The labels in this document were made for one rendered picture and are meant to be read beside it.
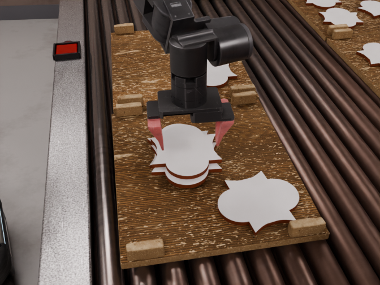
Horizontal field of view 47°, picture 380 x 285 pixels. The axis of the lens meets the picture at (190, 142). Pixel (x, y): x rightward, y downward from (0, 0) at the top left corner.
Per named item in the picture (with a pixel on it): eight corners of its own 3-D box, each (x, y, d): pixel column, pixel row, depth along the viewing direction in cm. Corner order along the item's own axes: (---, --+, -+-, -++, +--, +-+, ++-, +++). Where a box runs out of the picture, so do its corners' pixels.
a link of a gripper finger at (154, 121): (149, 137, 79) (145, 94, 74) (188, 134, 80) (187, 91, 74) (151, 162, 74) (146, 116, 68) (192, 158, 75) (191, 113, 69)
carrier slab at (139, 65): (113, 115, 102) (112, 109, 101) (111, 37, 133) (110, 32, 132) (258, 102, 106) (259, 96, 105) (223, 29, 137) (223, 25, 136)
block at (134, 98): (117, 108, 101) (116, 99, 99) (117, 104, 102) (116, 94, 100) (143, 106, 101) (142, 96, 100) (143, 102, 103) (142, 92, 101)
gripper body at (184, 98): (158, 99, 74) (155, 60, 70) (216, 95, 75) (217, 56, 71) (159, 121, 69) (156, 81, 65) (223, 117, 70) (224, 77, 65)
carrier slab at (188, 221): (121, 270, 69) (120, 264, 68) (112, 119, 100) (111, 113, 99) (328, 239, 74) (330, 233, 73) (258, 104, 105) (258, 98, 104)
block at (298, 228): (289, 239, 72) (292, 228, 70) (286, 230, 73) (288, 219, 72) (323, 234, 73) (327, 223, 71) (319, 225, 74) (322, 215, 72)
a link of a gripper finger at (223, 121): (187, 134, 80) (186, 91, 74) (225, 131, 80) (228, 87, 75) (191, 158, 75) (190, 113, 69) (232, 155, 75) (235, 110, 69)
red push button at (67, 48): (56, 59, 123) (55, 54, 122) (57, 49, 128) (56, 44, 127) (78, 57, 124) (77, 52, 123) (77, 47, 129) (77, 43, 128)
